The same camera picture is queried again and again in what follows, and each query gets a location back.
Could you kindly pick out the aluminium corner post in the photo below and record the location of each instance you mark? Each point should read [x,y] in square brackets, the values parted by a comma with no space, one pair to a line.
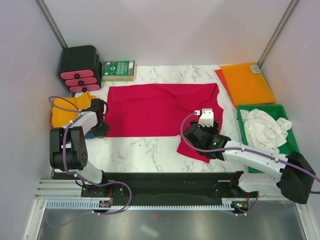
[51,23]
[277,31]

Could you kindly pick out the red plastic folder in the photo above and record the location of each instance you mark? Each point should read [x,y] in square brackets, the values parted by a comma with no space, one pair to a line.
[222,79]

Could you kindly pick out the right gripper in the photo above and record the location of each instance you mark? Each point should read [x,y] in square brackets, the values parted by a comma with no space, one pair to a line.
[214,130]

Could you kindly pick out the white crumpled t shirt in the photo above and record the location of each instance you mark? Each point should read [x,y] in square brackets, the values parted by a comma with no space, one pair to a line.
[264,132]

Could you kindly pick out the right aluminium corner post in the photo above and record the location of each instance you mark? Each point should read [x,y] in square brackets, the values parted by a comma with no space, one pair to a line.
[277,31]

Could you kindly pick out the blue folded t shirt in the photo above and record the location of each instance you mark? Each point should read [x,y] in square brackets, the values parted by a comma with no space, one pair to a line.
[90,135]

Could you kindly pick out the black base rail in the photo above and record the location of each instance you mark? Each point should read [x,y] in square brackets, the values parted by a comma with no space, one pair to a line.
[161,189]

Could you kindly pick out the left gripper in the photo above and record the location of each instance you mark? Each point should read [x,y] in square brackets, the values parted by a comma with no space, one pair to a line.
[104,131]

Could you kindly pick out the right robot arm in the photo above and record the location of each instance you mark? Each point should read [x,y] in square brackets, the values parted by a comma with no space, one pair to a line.
[288,174]

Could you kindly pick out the green white box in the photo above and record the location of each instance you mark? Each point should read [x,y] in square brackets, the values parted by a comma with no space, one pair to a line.
[119,71]

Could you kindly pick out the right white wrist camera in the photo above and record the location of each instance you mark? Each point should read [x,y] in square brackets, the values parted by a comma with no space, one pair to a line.
[205,117]

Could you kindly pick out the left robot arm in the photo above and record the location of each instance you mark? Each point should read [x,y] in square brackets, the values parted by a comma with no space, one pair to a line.
[67,146]

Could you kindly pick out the magenta t shirt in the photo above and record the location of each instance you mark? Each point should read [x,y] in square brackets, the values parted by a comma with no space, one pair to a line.
[157,110]

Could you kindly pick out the black pink drawer organizer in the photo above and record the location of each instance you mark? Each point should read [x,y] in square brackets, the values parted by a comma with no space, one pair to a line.
[80,69]

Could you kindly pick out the orange plastic folder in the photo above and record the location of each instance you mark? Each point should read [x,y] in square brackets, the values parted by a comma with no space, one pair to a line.
[247,85]

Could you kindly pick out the left aluminium corner post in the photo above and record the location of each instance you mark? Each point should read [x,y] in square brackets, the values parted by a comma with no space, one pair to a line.
[51,23]

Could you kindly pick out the white cable duct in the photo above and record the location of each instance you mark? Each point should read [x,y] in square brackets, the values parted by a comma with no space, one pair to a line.
[107,204]

